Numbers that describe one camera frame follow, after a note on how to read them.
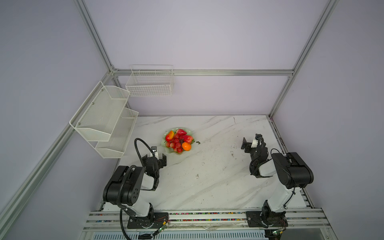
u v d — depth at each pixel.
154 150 0.81
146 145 0.78
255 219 0.73
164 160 0.88
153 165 0.72
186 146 0.93
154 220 0.73
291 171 0.50
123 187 0.44
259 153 0.80
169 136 0.99
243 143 0.89
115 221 0.75
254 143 0.84
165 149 0.94
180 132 1.00
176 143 0.95
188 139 0.96
